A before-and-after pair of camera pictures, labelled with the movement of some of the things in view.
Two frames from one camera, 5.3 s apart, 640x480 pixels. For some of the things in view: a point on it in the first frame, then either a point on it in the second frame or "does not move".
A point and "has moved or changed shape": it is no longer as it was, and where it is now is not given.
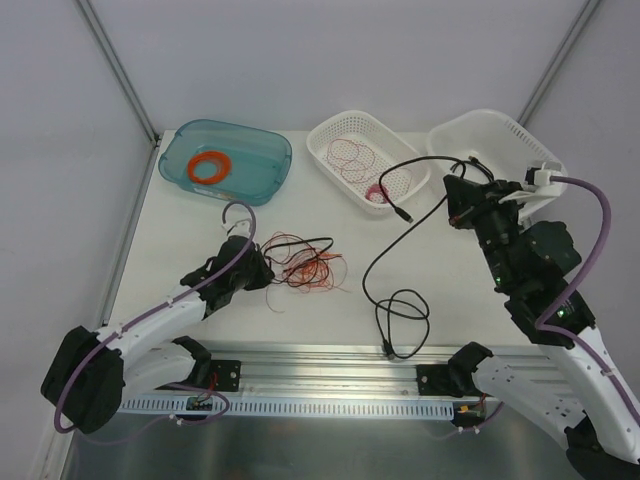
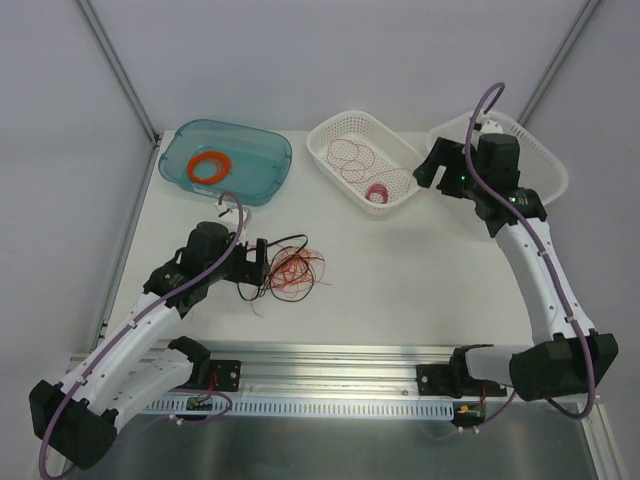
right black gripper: [470, 201] to [451, 167]
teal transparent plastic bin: [261, 159] does not move
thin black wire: [302, 241] to [274, 263]
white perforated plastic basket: [348, 152] does not move
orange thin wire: [296, 263] has moved or changed shape
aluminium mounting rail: [317, 369] does not move
